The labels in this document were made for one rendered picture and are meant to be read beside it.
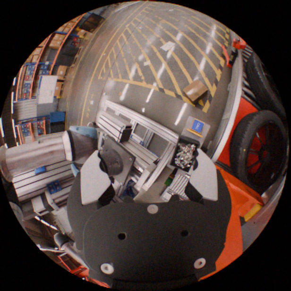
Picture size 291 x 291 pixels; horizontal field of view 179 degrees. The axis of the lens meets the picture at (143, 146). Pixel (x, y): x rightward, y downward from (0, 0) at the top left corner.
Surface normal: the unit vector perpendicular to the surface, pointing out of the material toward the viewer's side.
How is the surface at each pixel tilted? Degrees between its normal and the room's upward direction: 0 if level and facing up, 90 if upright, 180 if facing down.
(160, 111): 0
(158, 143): 0
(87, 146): 89
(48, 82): 90
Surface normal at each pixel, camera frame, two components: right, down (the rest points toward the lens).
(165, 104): -0.52, 0.20
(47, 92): 0.76, 0.54
